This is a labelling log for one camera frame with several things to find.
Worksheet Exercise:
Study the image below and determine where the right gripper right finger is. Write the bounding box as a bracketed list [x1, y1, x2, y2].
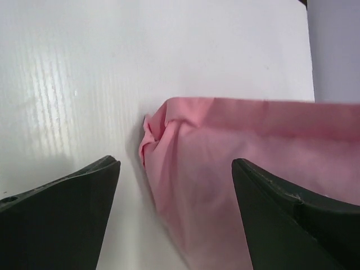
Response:
[232, 159, 359, 269]

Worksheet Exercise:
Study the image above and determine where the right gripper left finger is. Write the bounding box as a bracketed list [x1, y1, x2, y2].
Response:
[1, 156, 120, 269]

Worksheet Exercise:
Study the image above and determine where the pink satin rose pillowcase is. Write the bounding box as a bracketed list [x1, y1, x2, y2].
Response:
[139, 97, 359, 269]

